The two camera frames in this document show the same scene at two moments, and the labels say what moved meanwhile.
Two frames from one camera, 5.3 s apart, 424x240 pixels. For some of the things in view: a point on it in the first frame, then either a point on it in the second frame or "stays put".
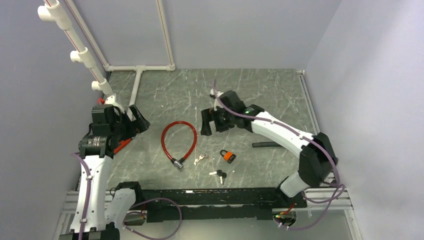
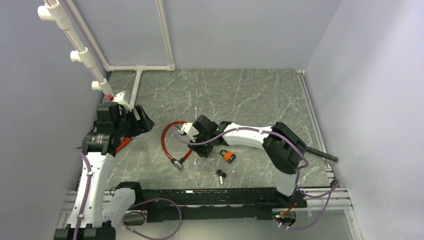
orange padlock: [228, 156] stays put
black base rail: [175, 205] stays put
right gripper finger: [207, 115] → [203, 150]
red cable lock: [178, 163] stays put
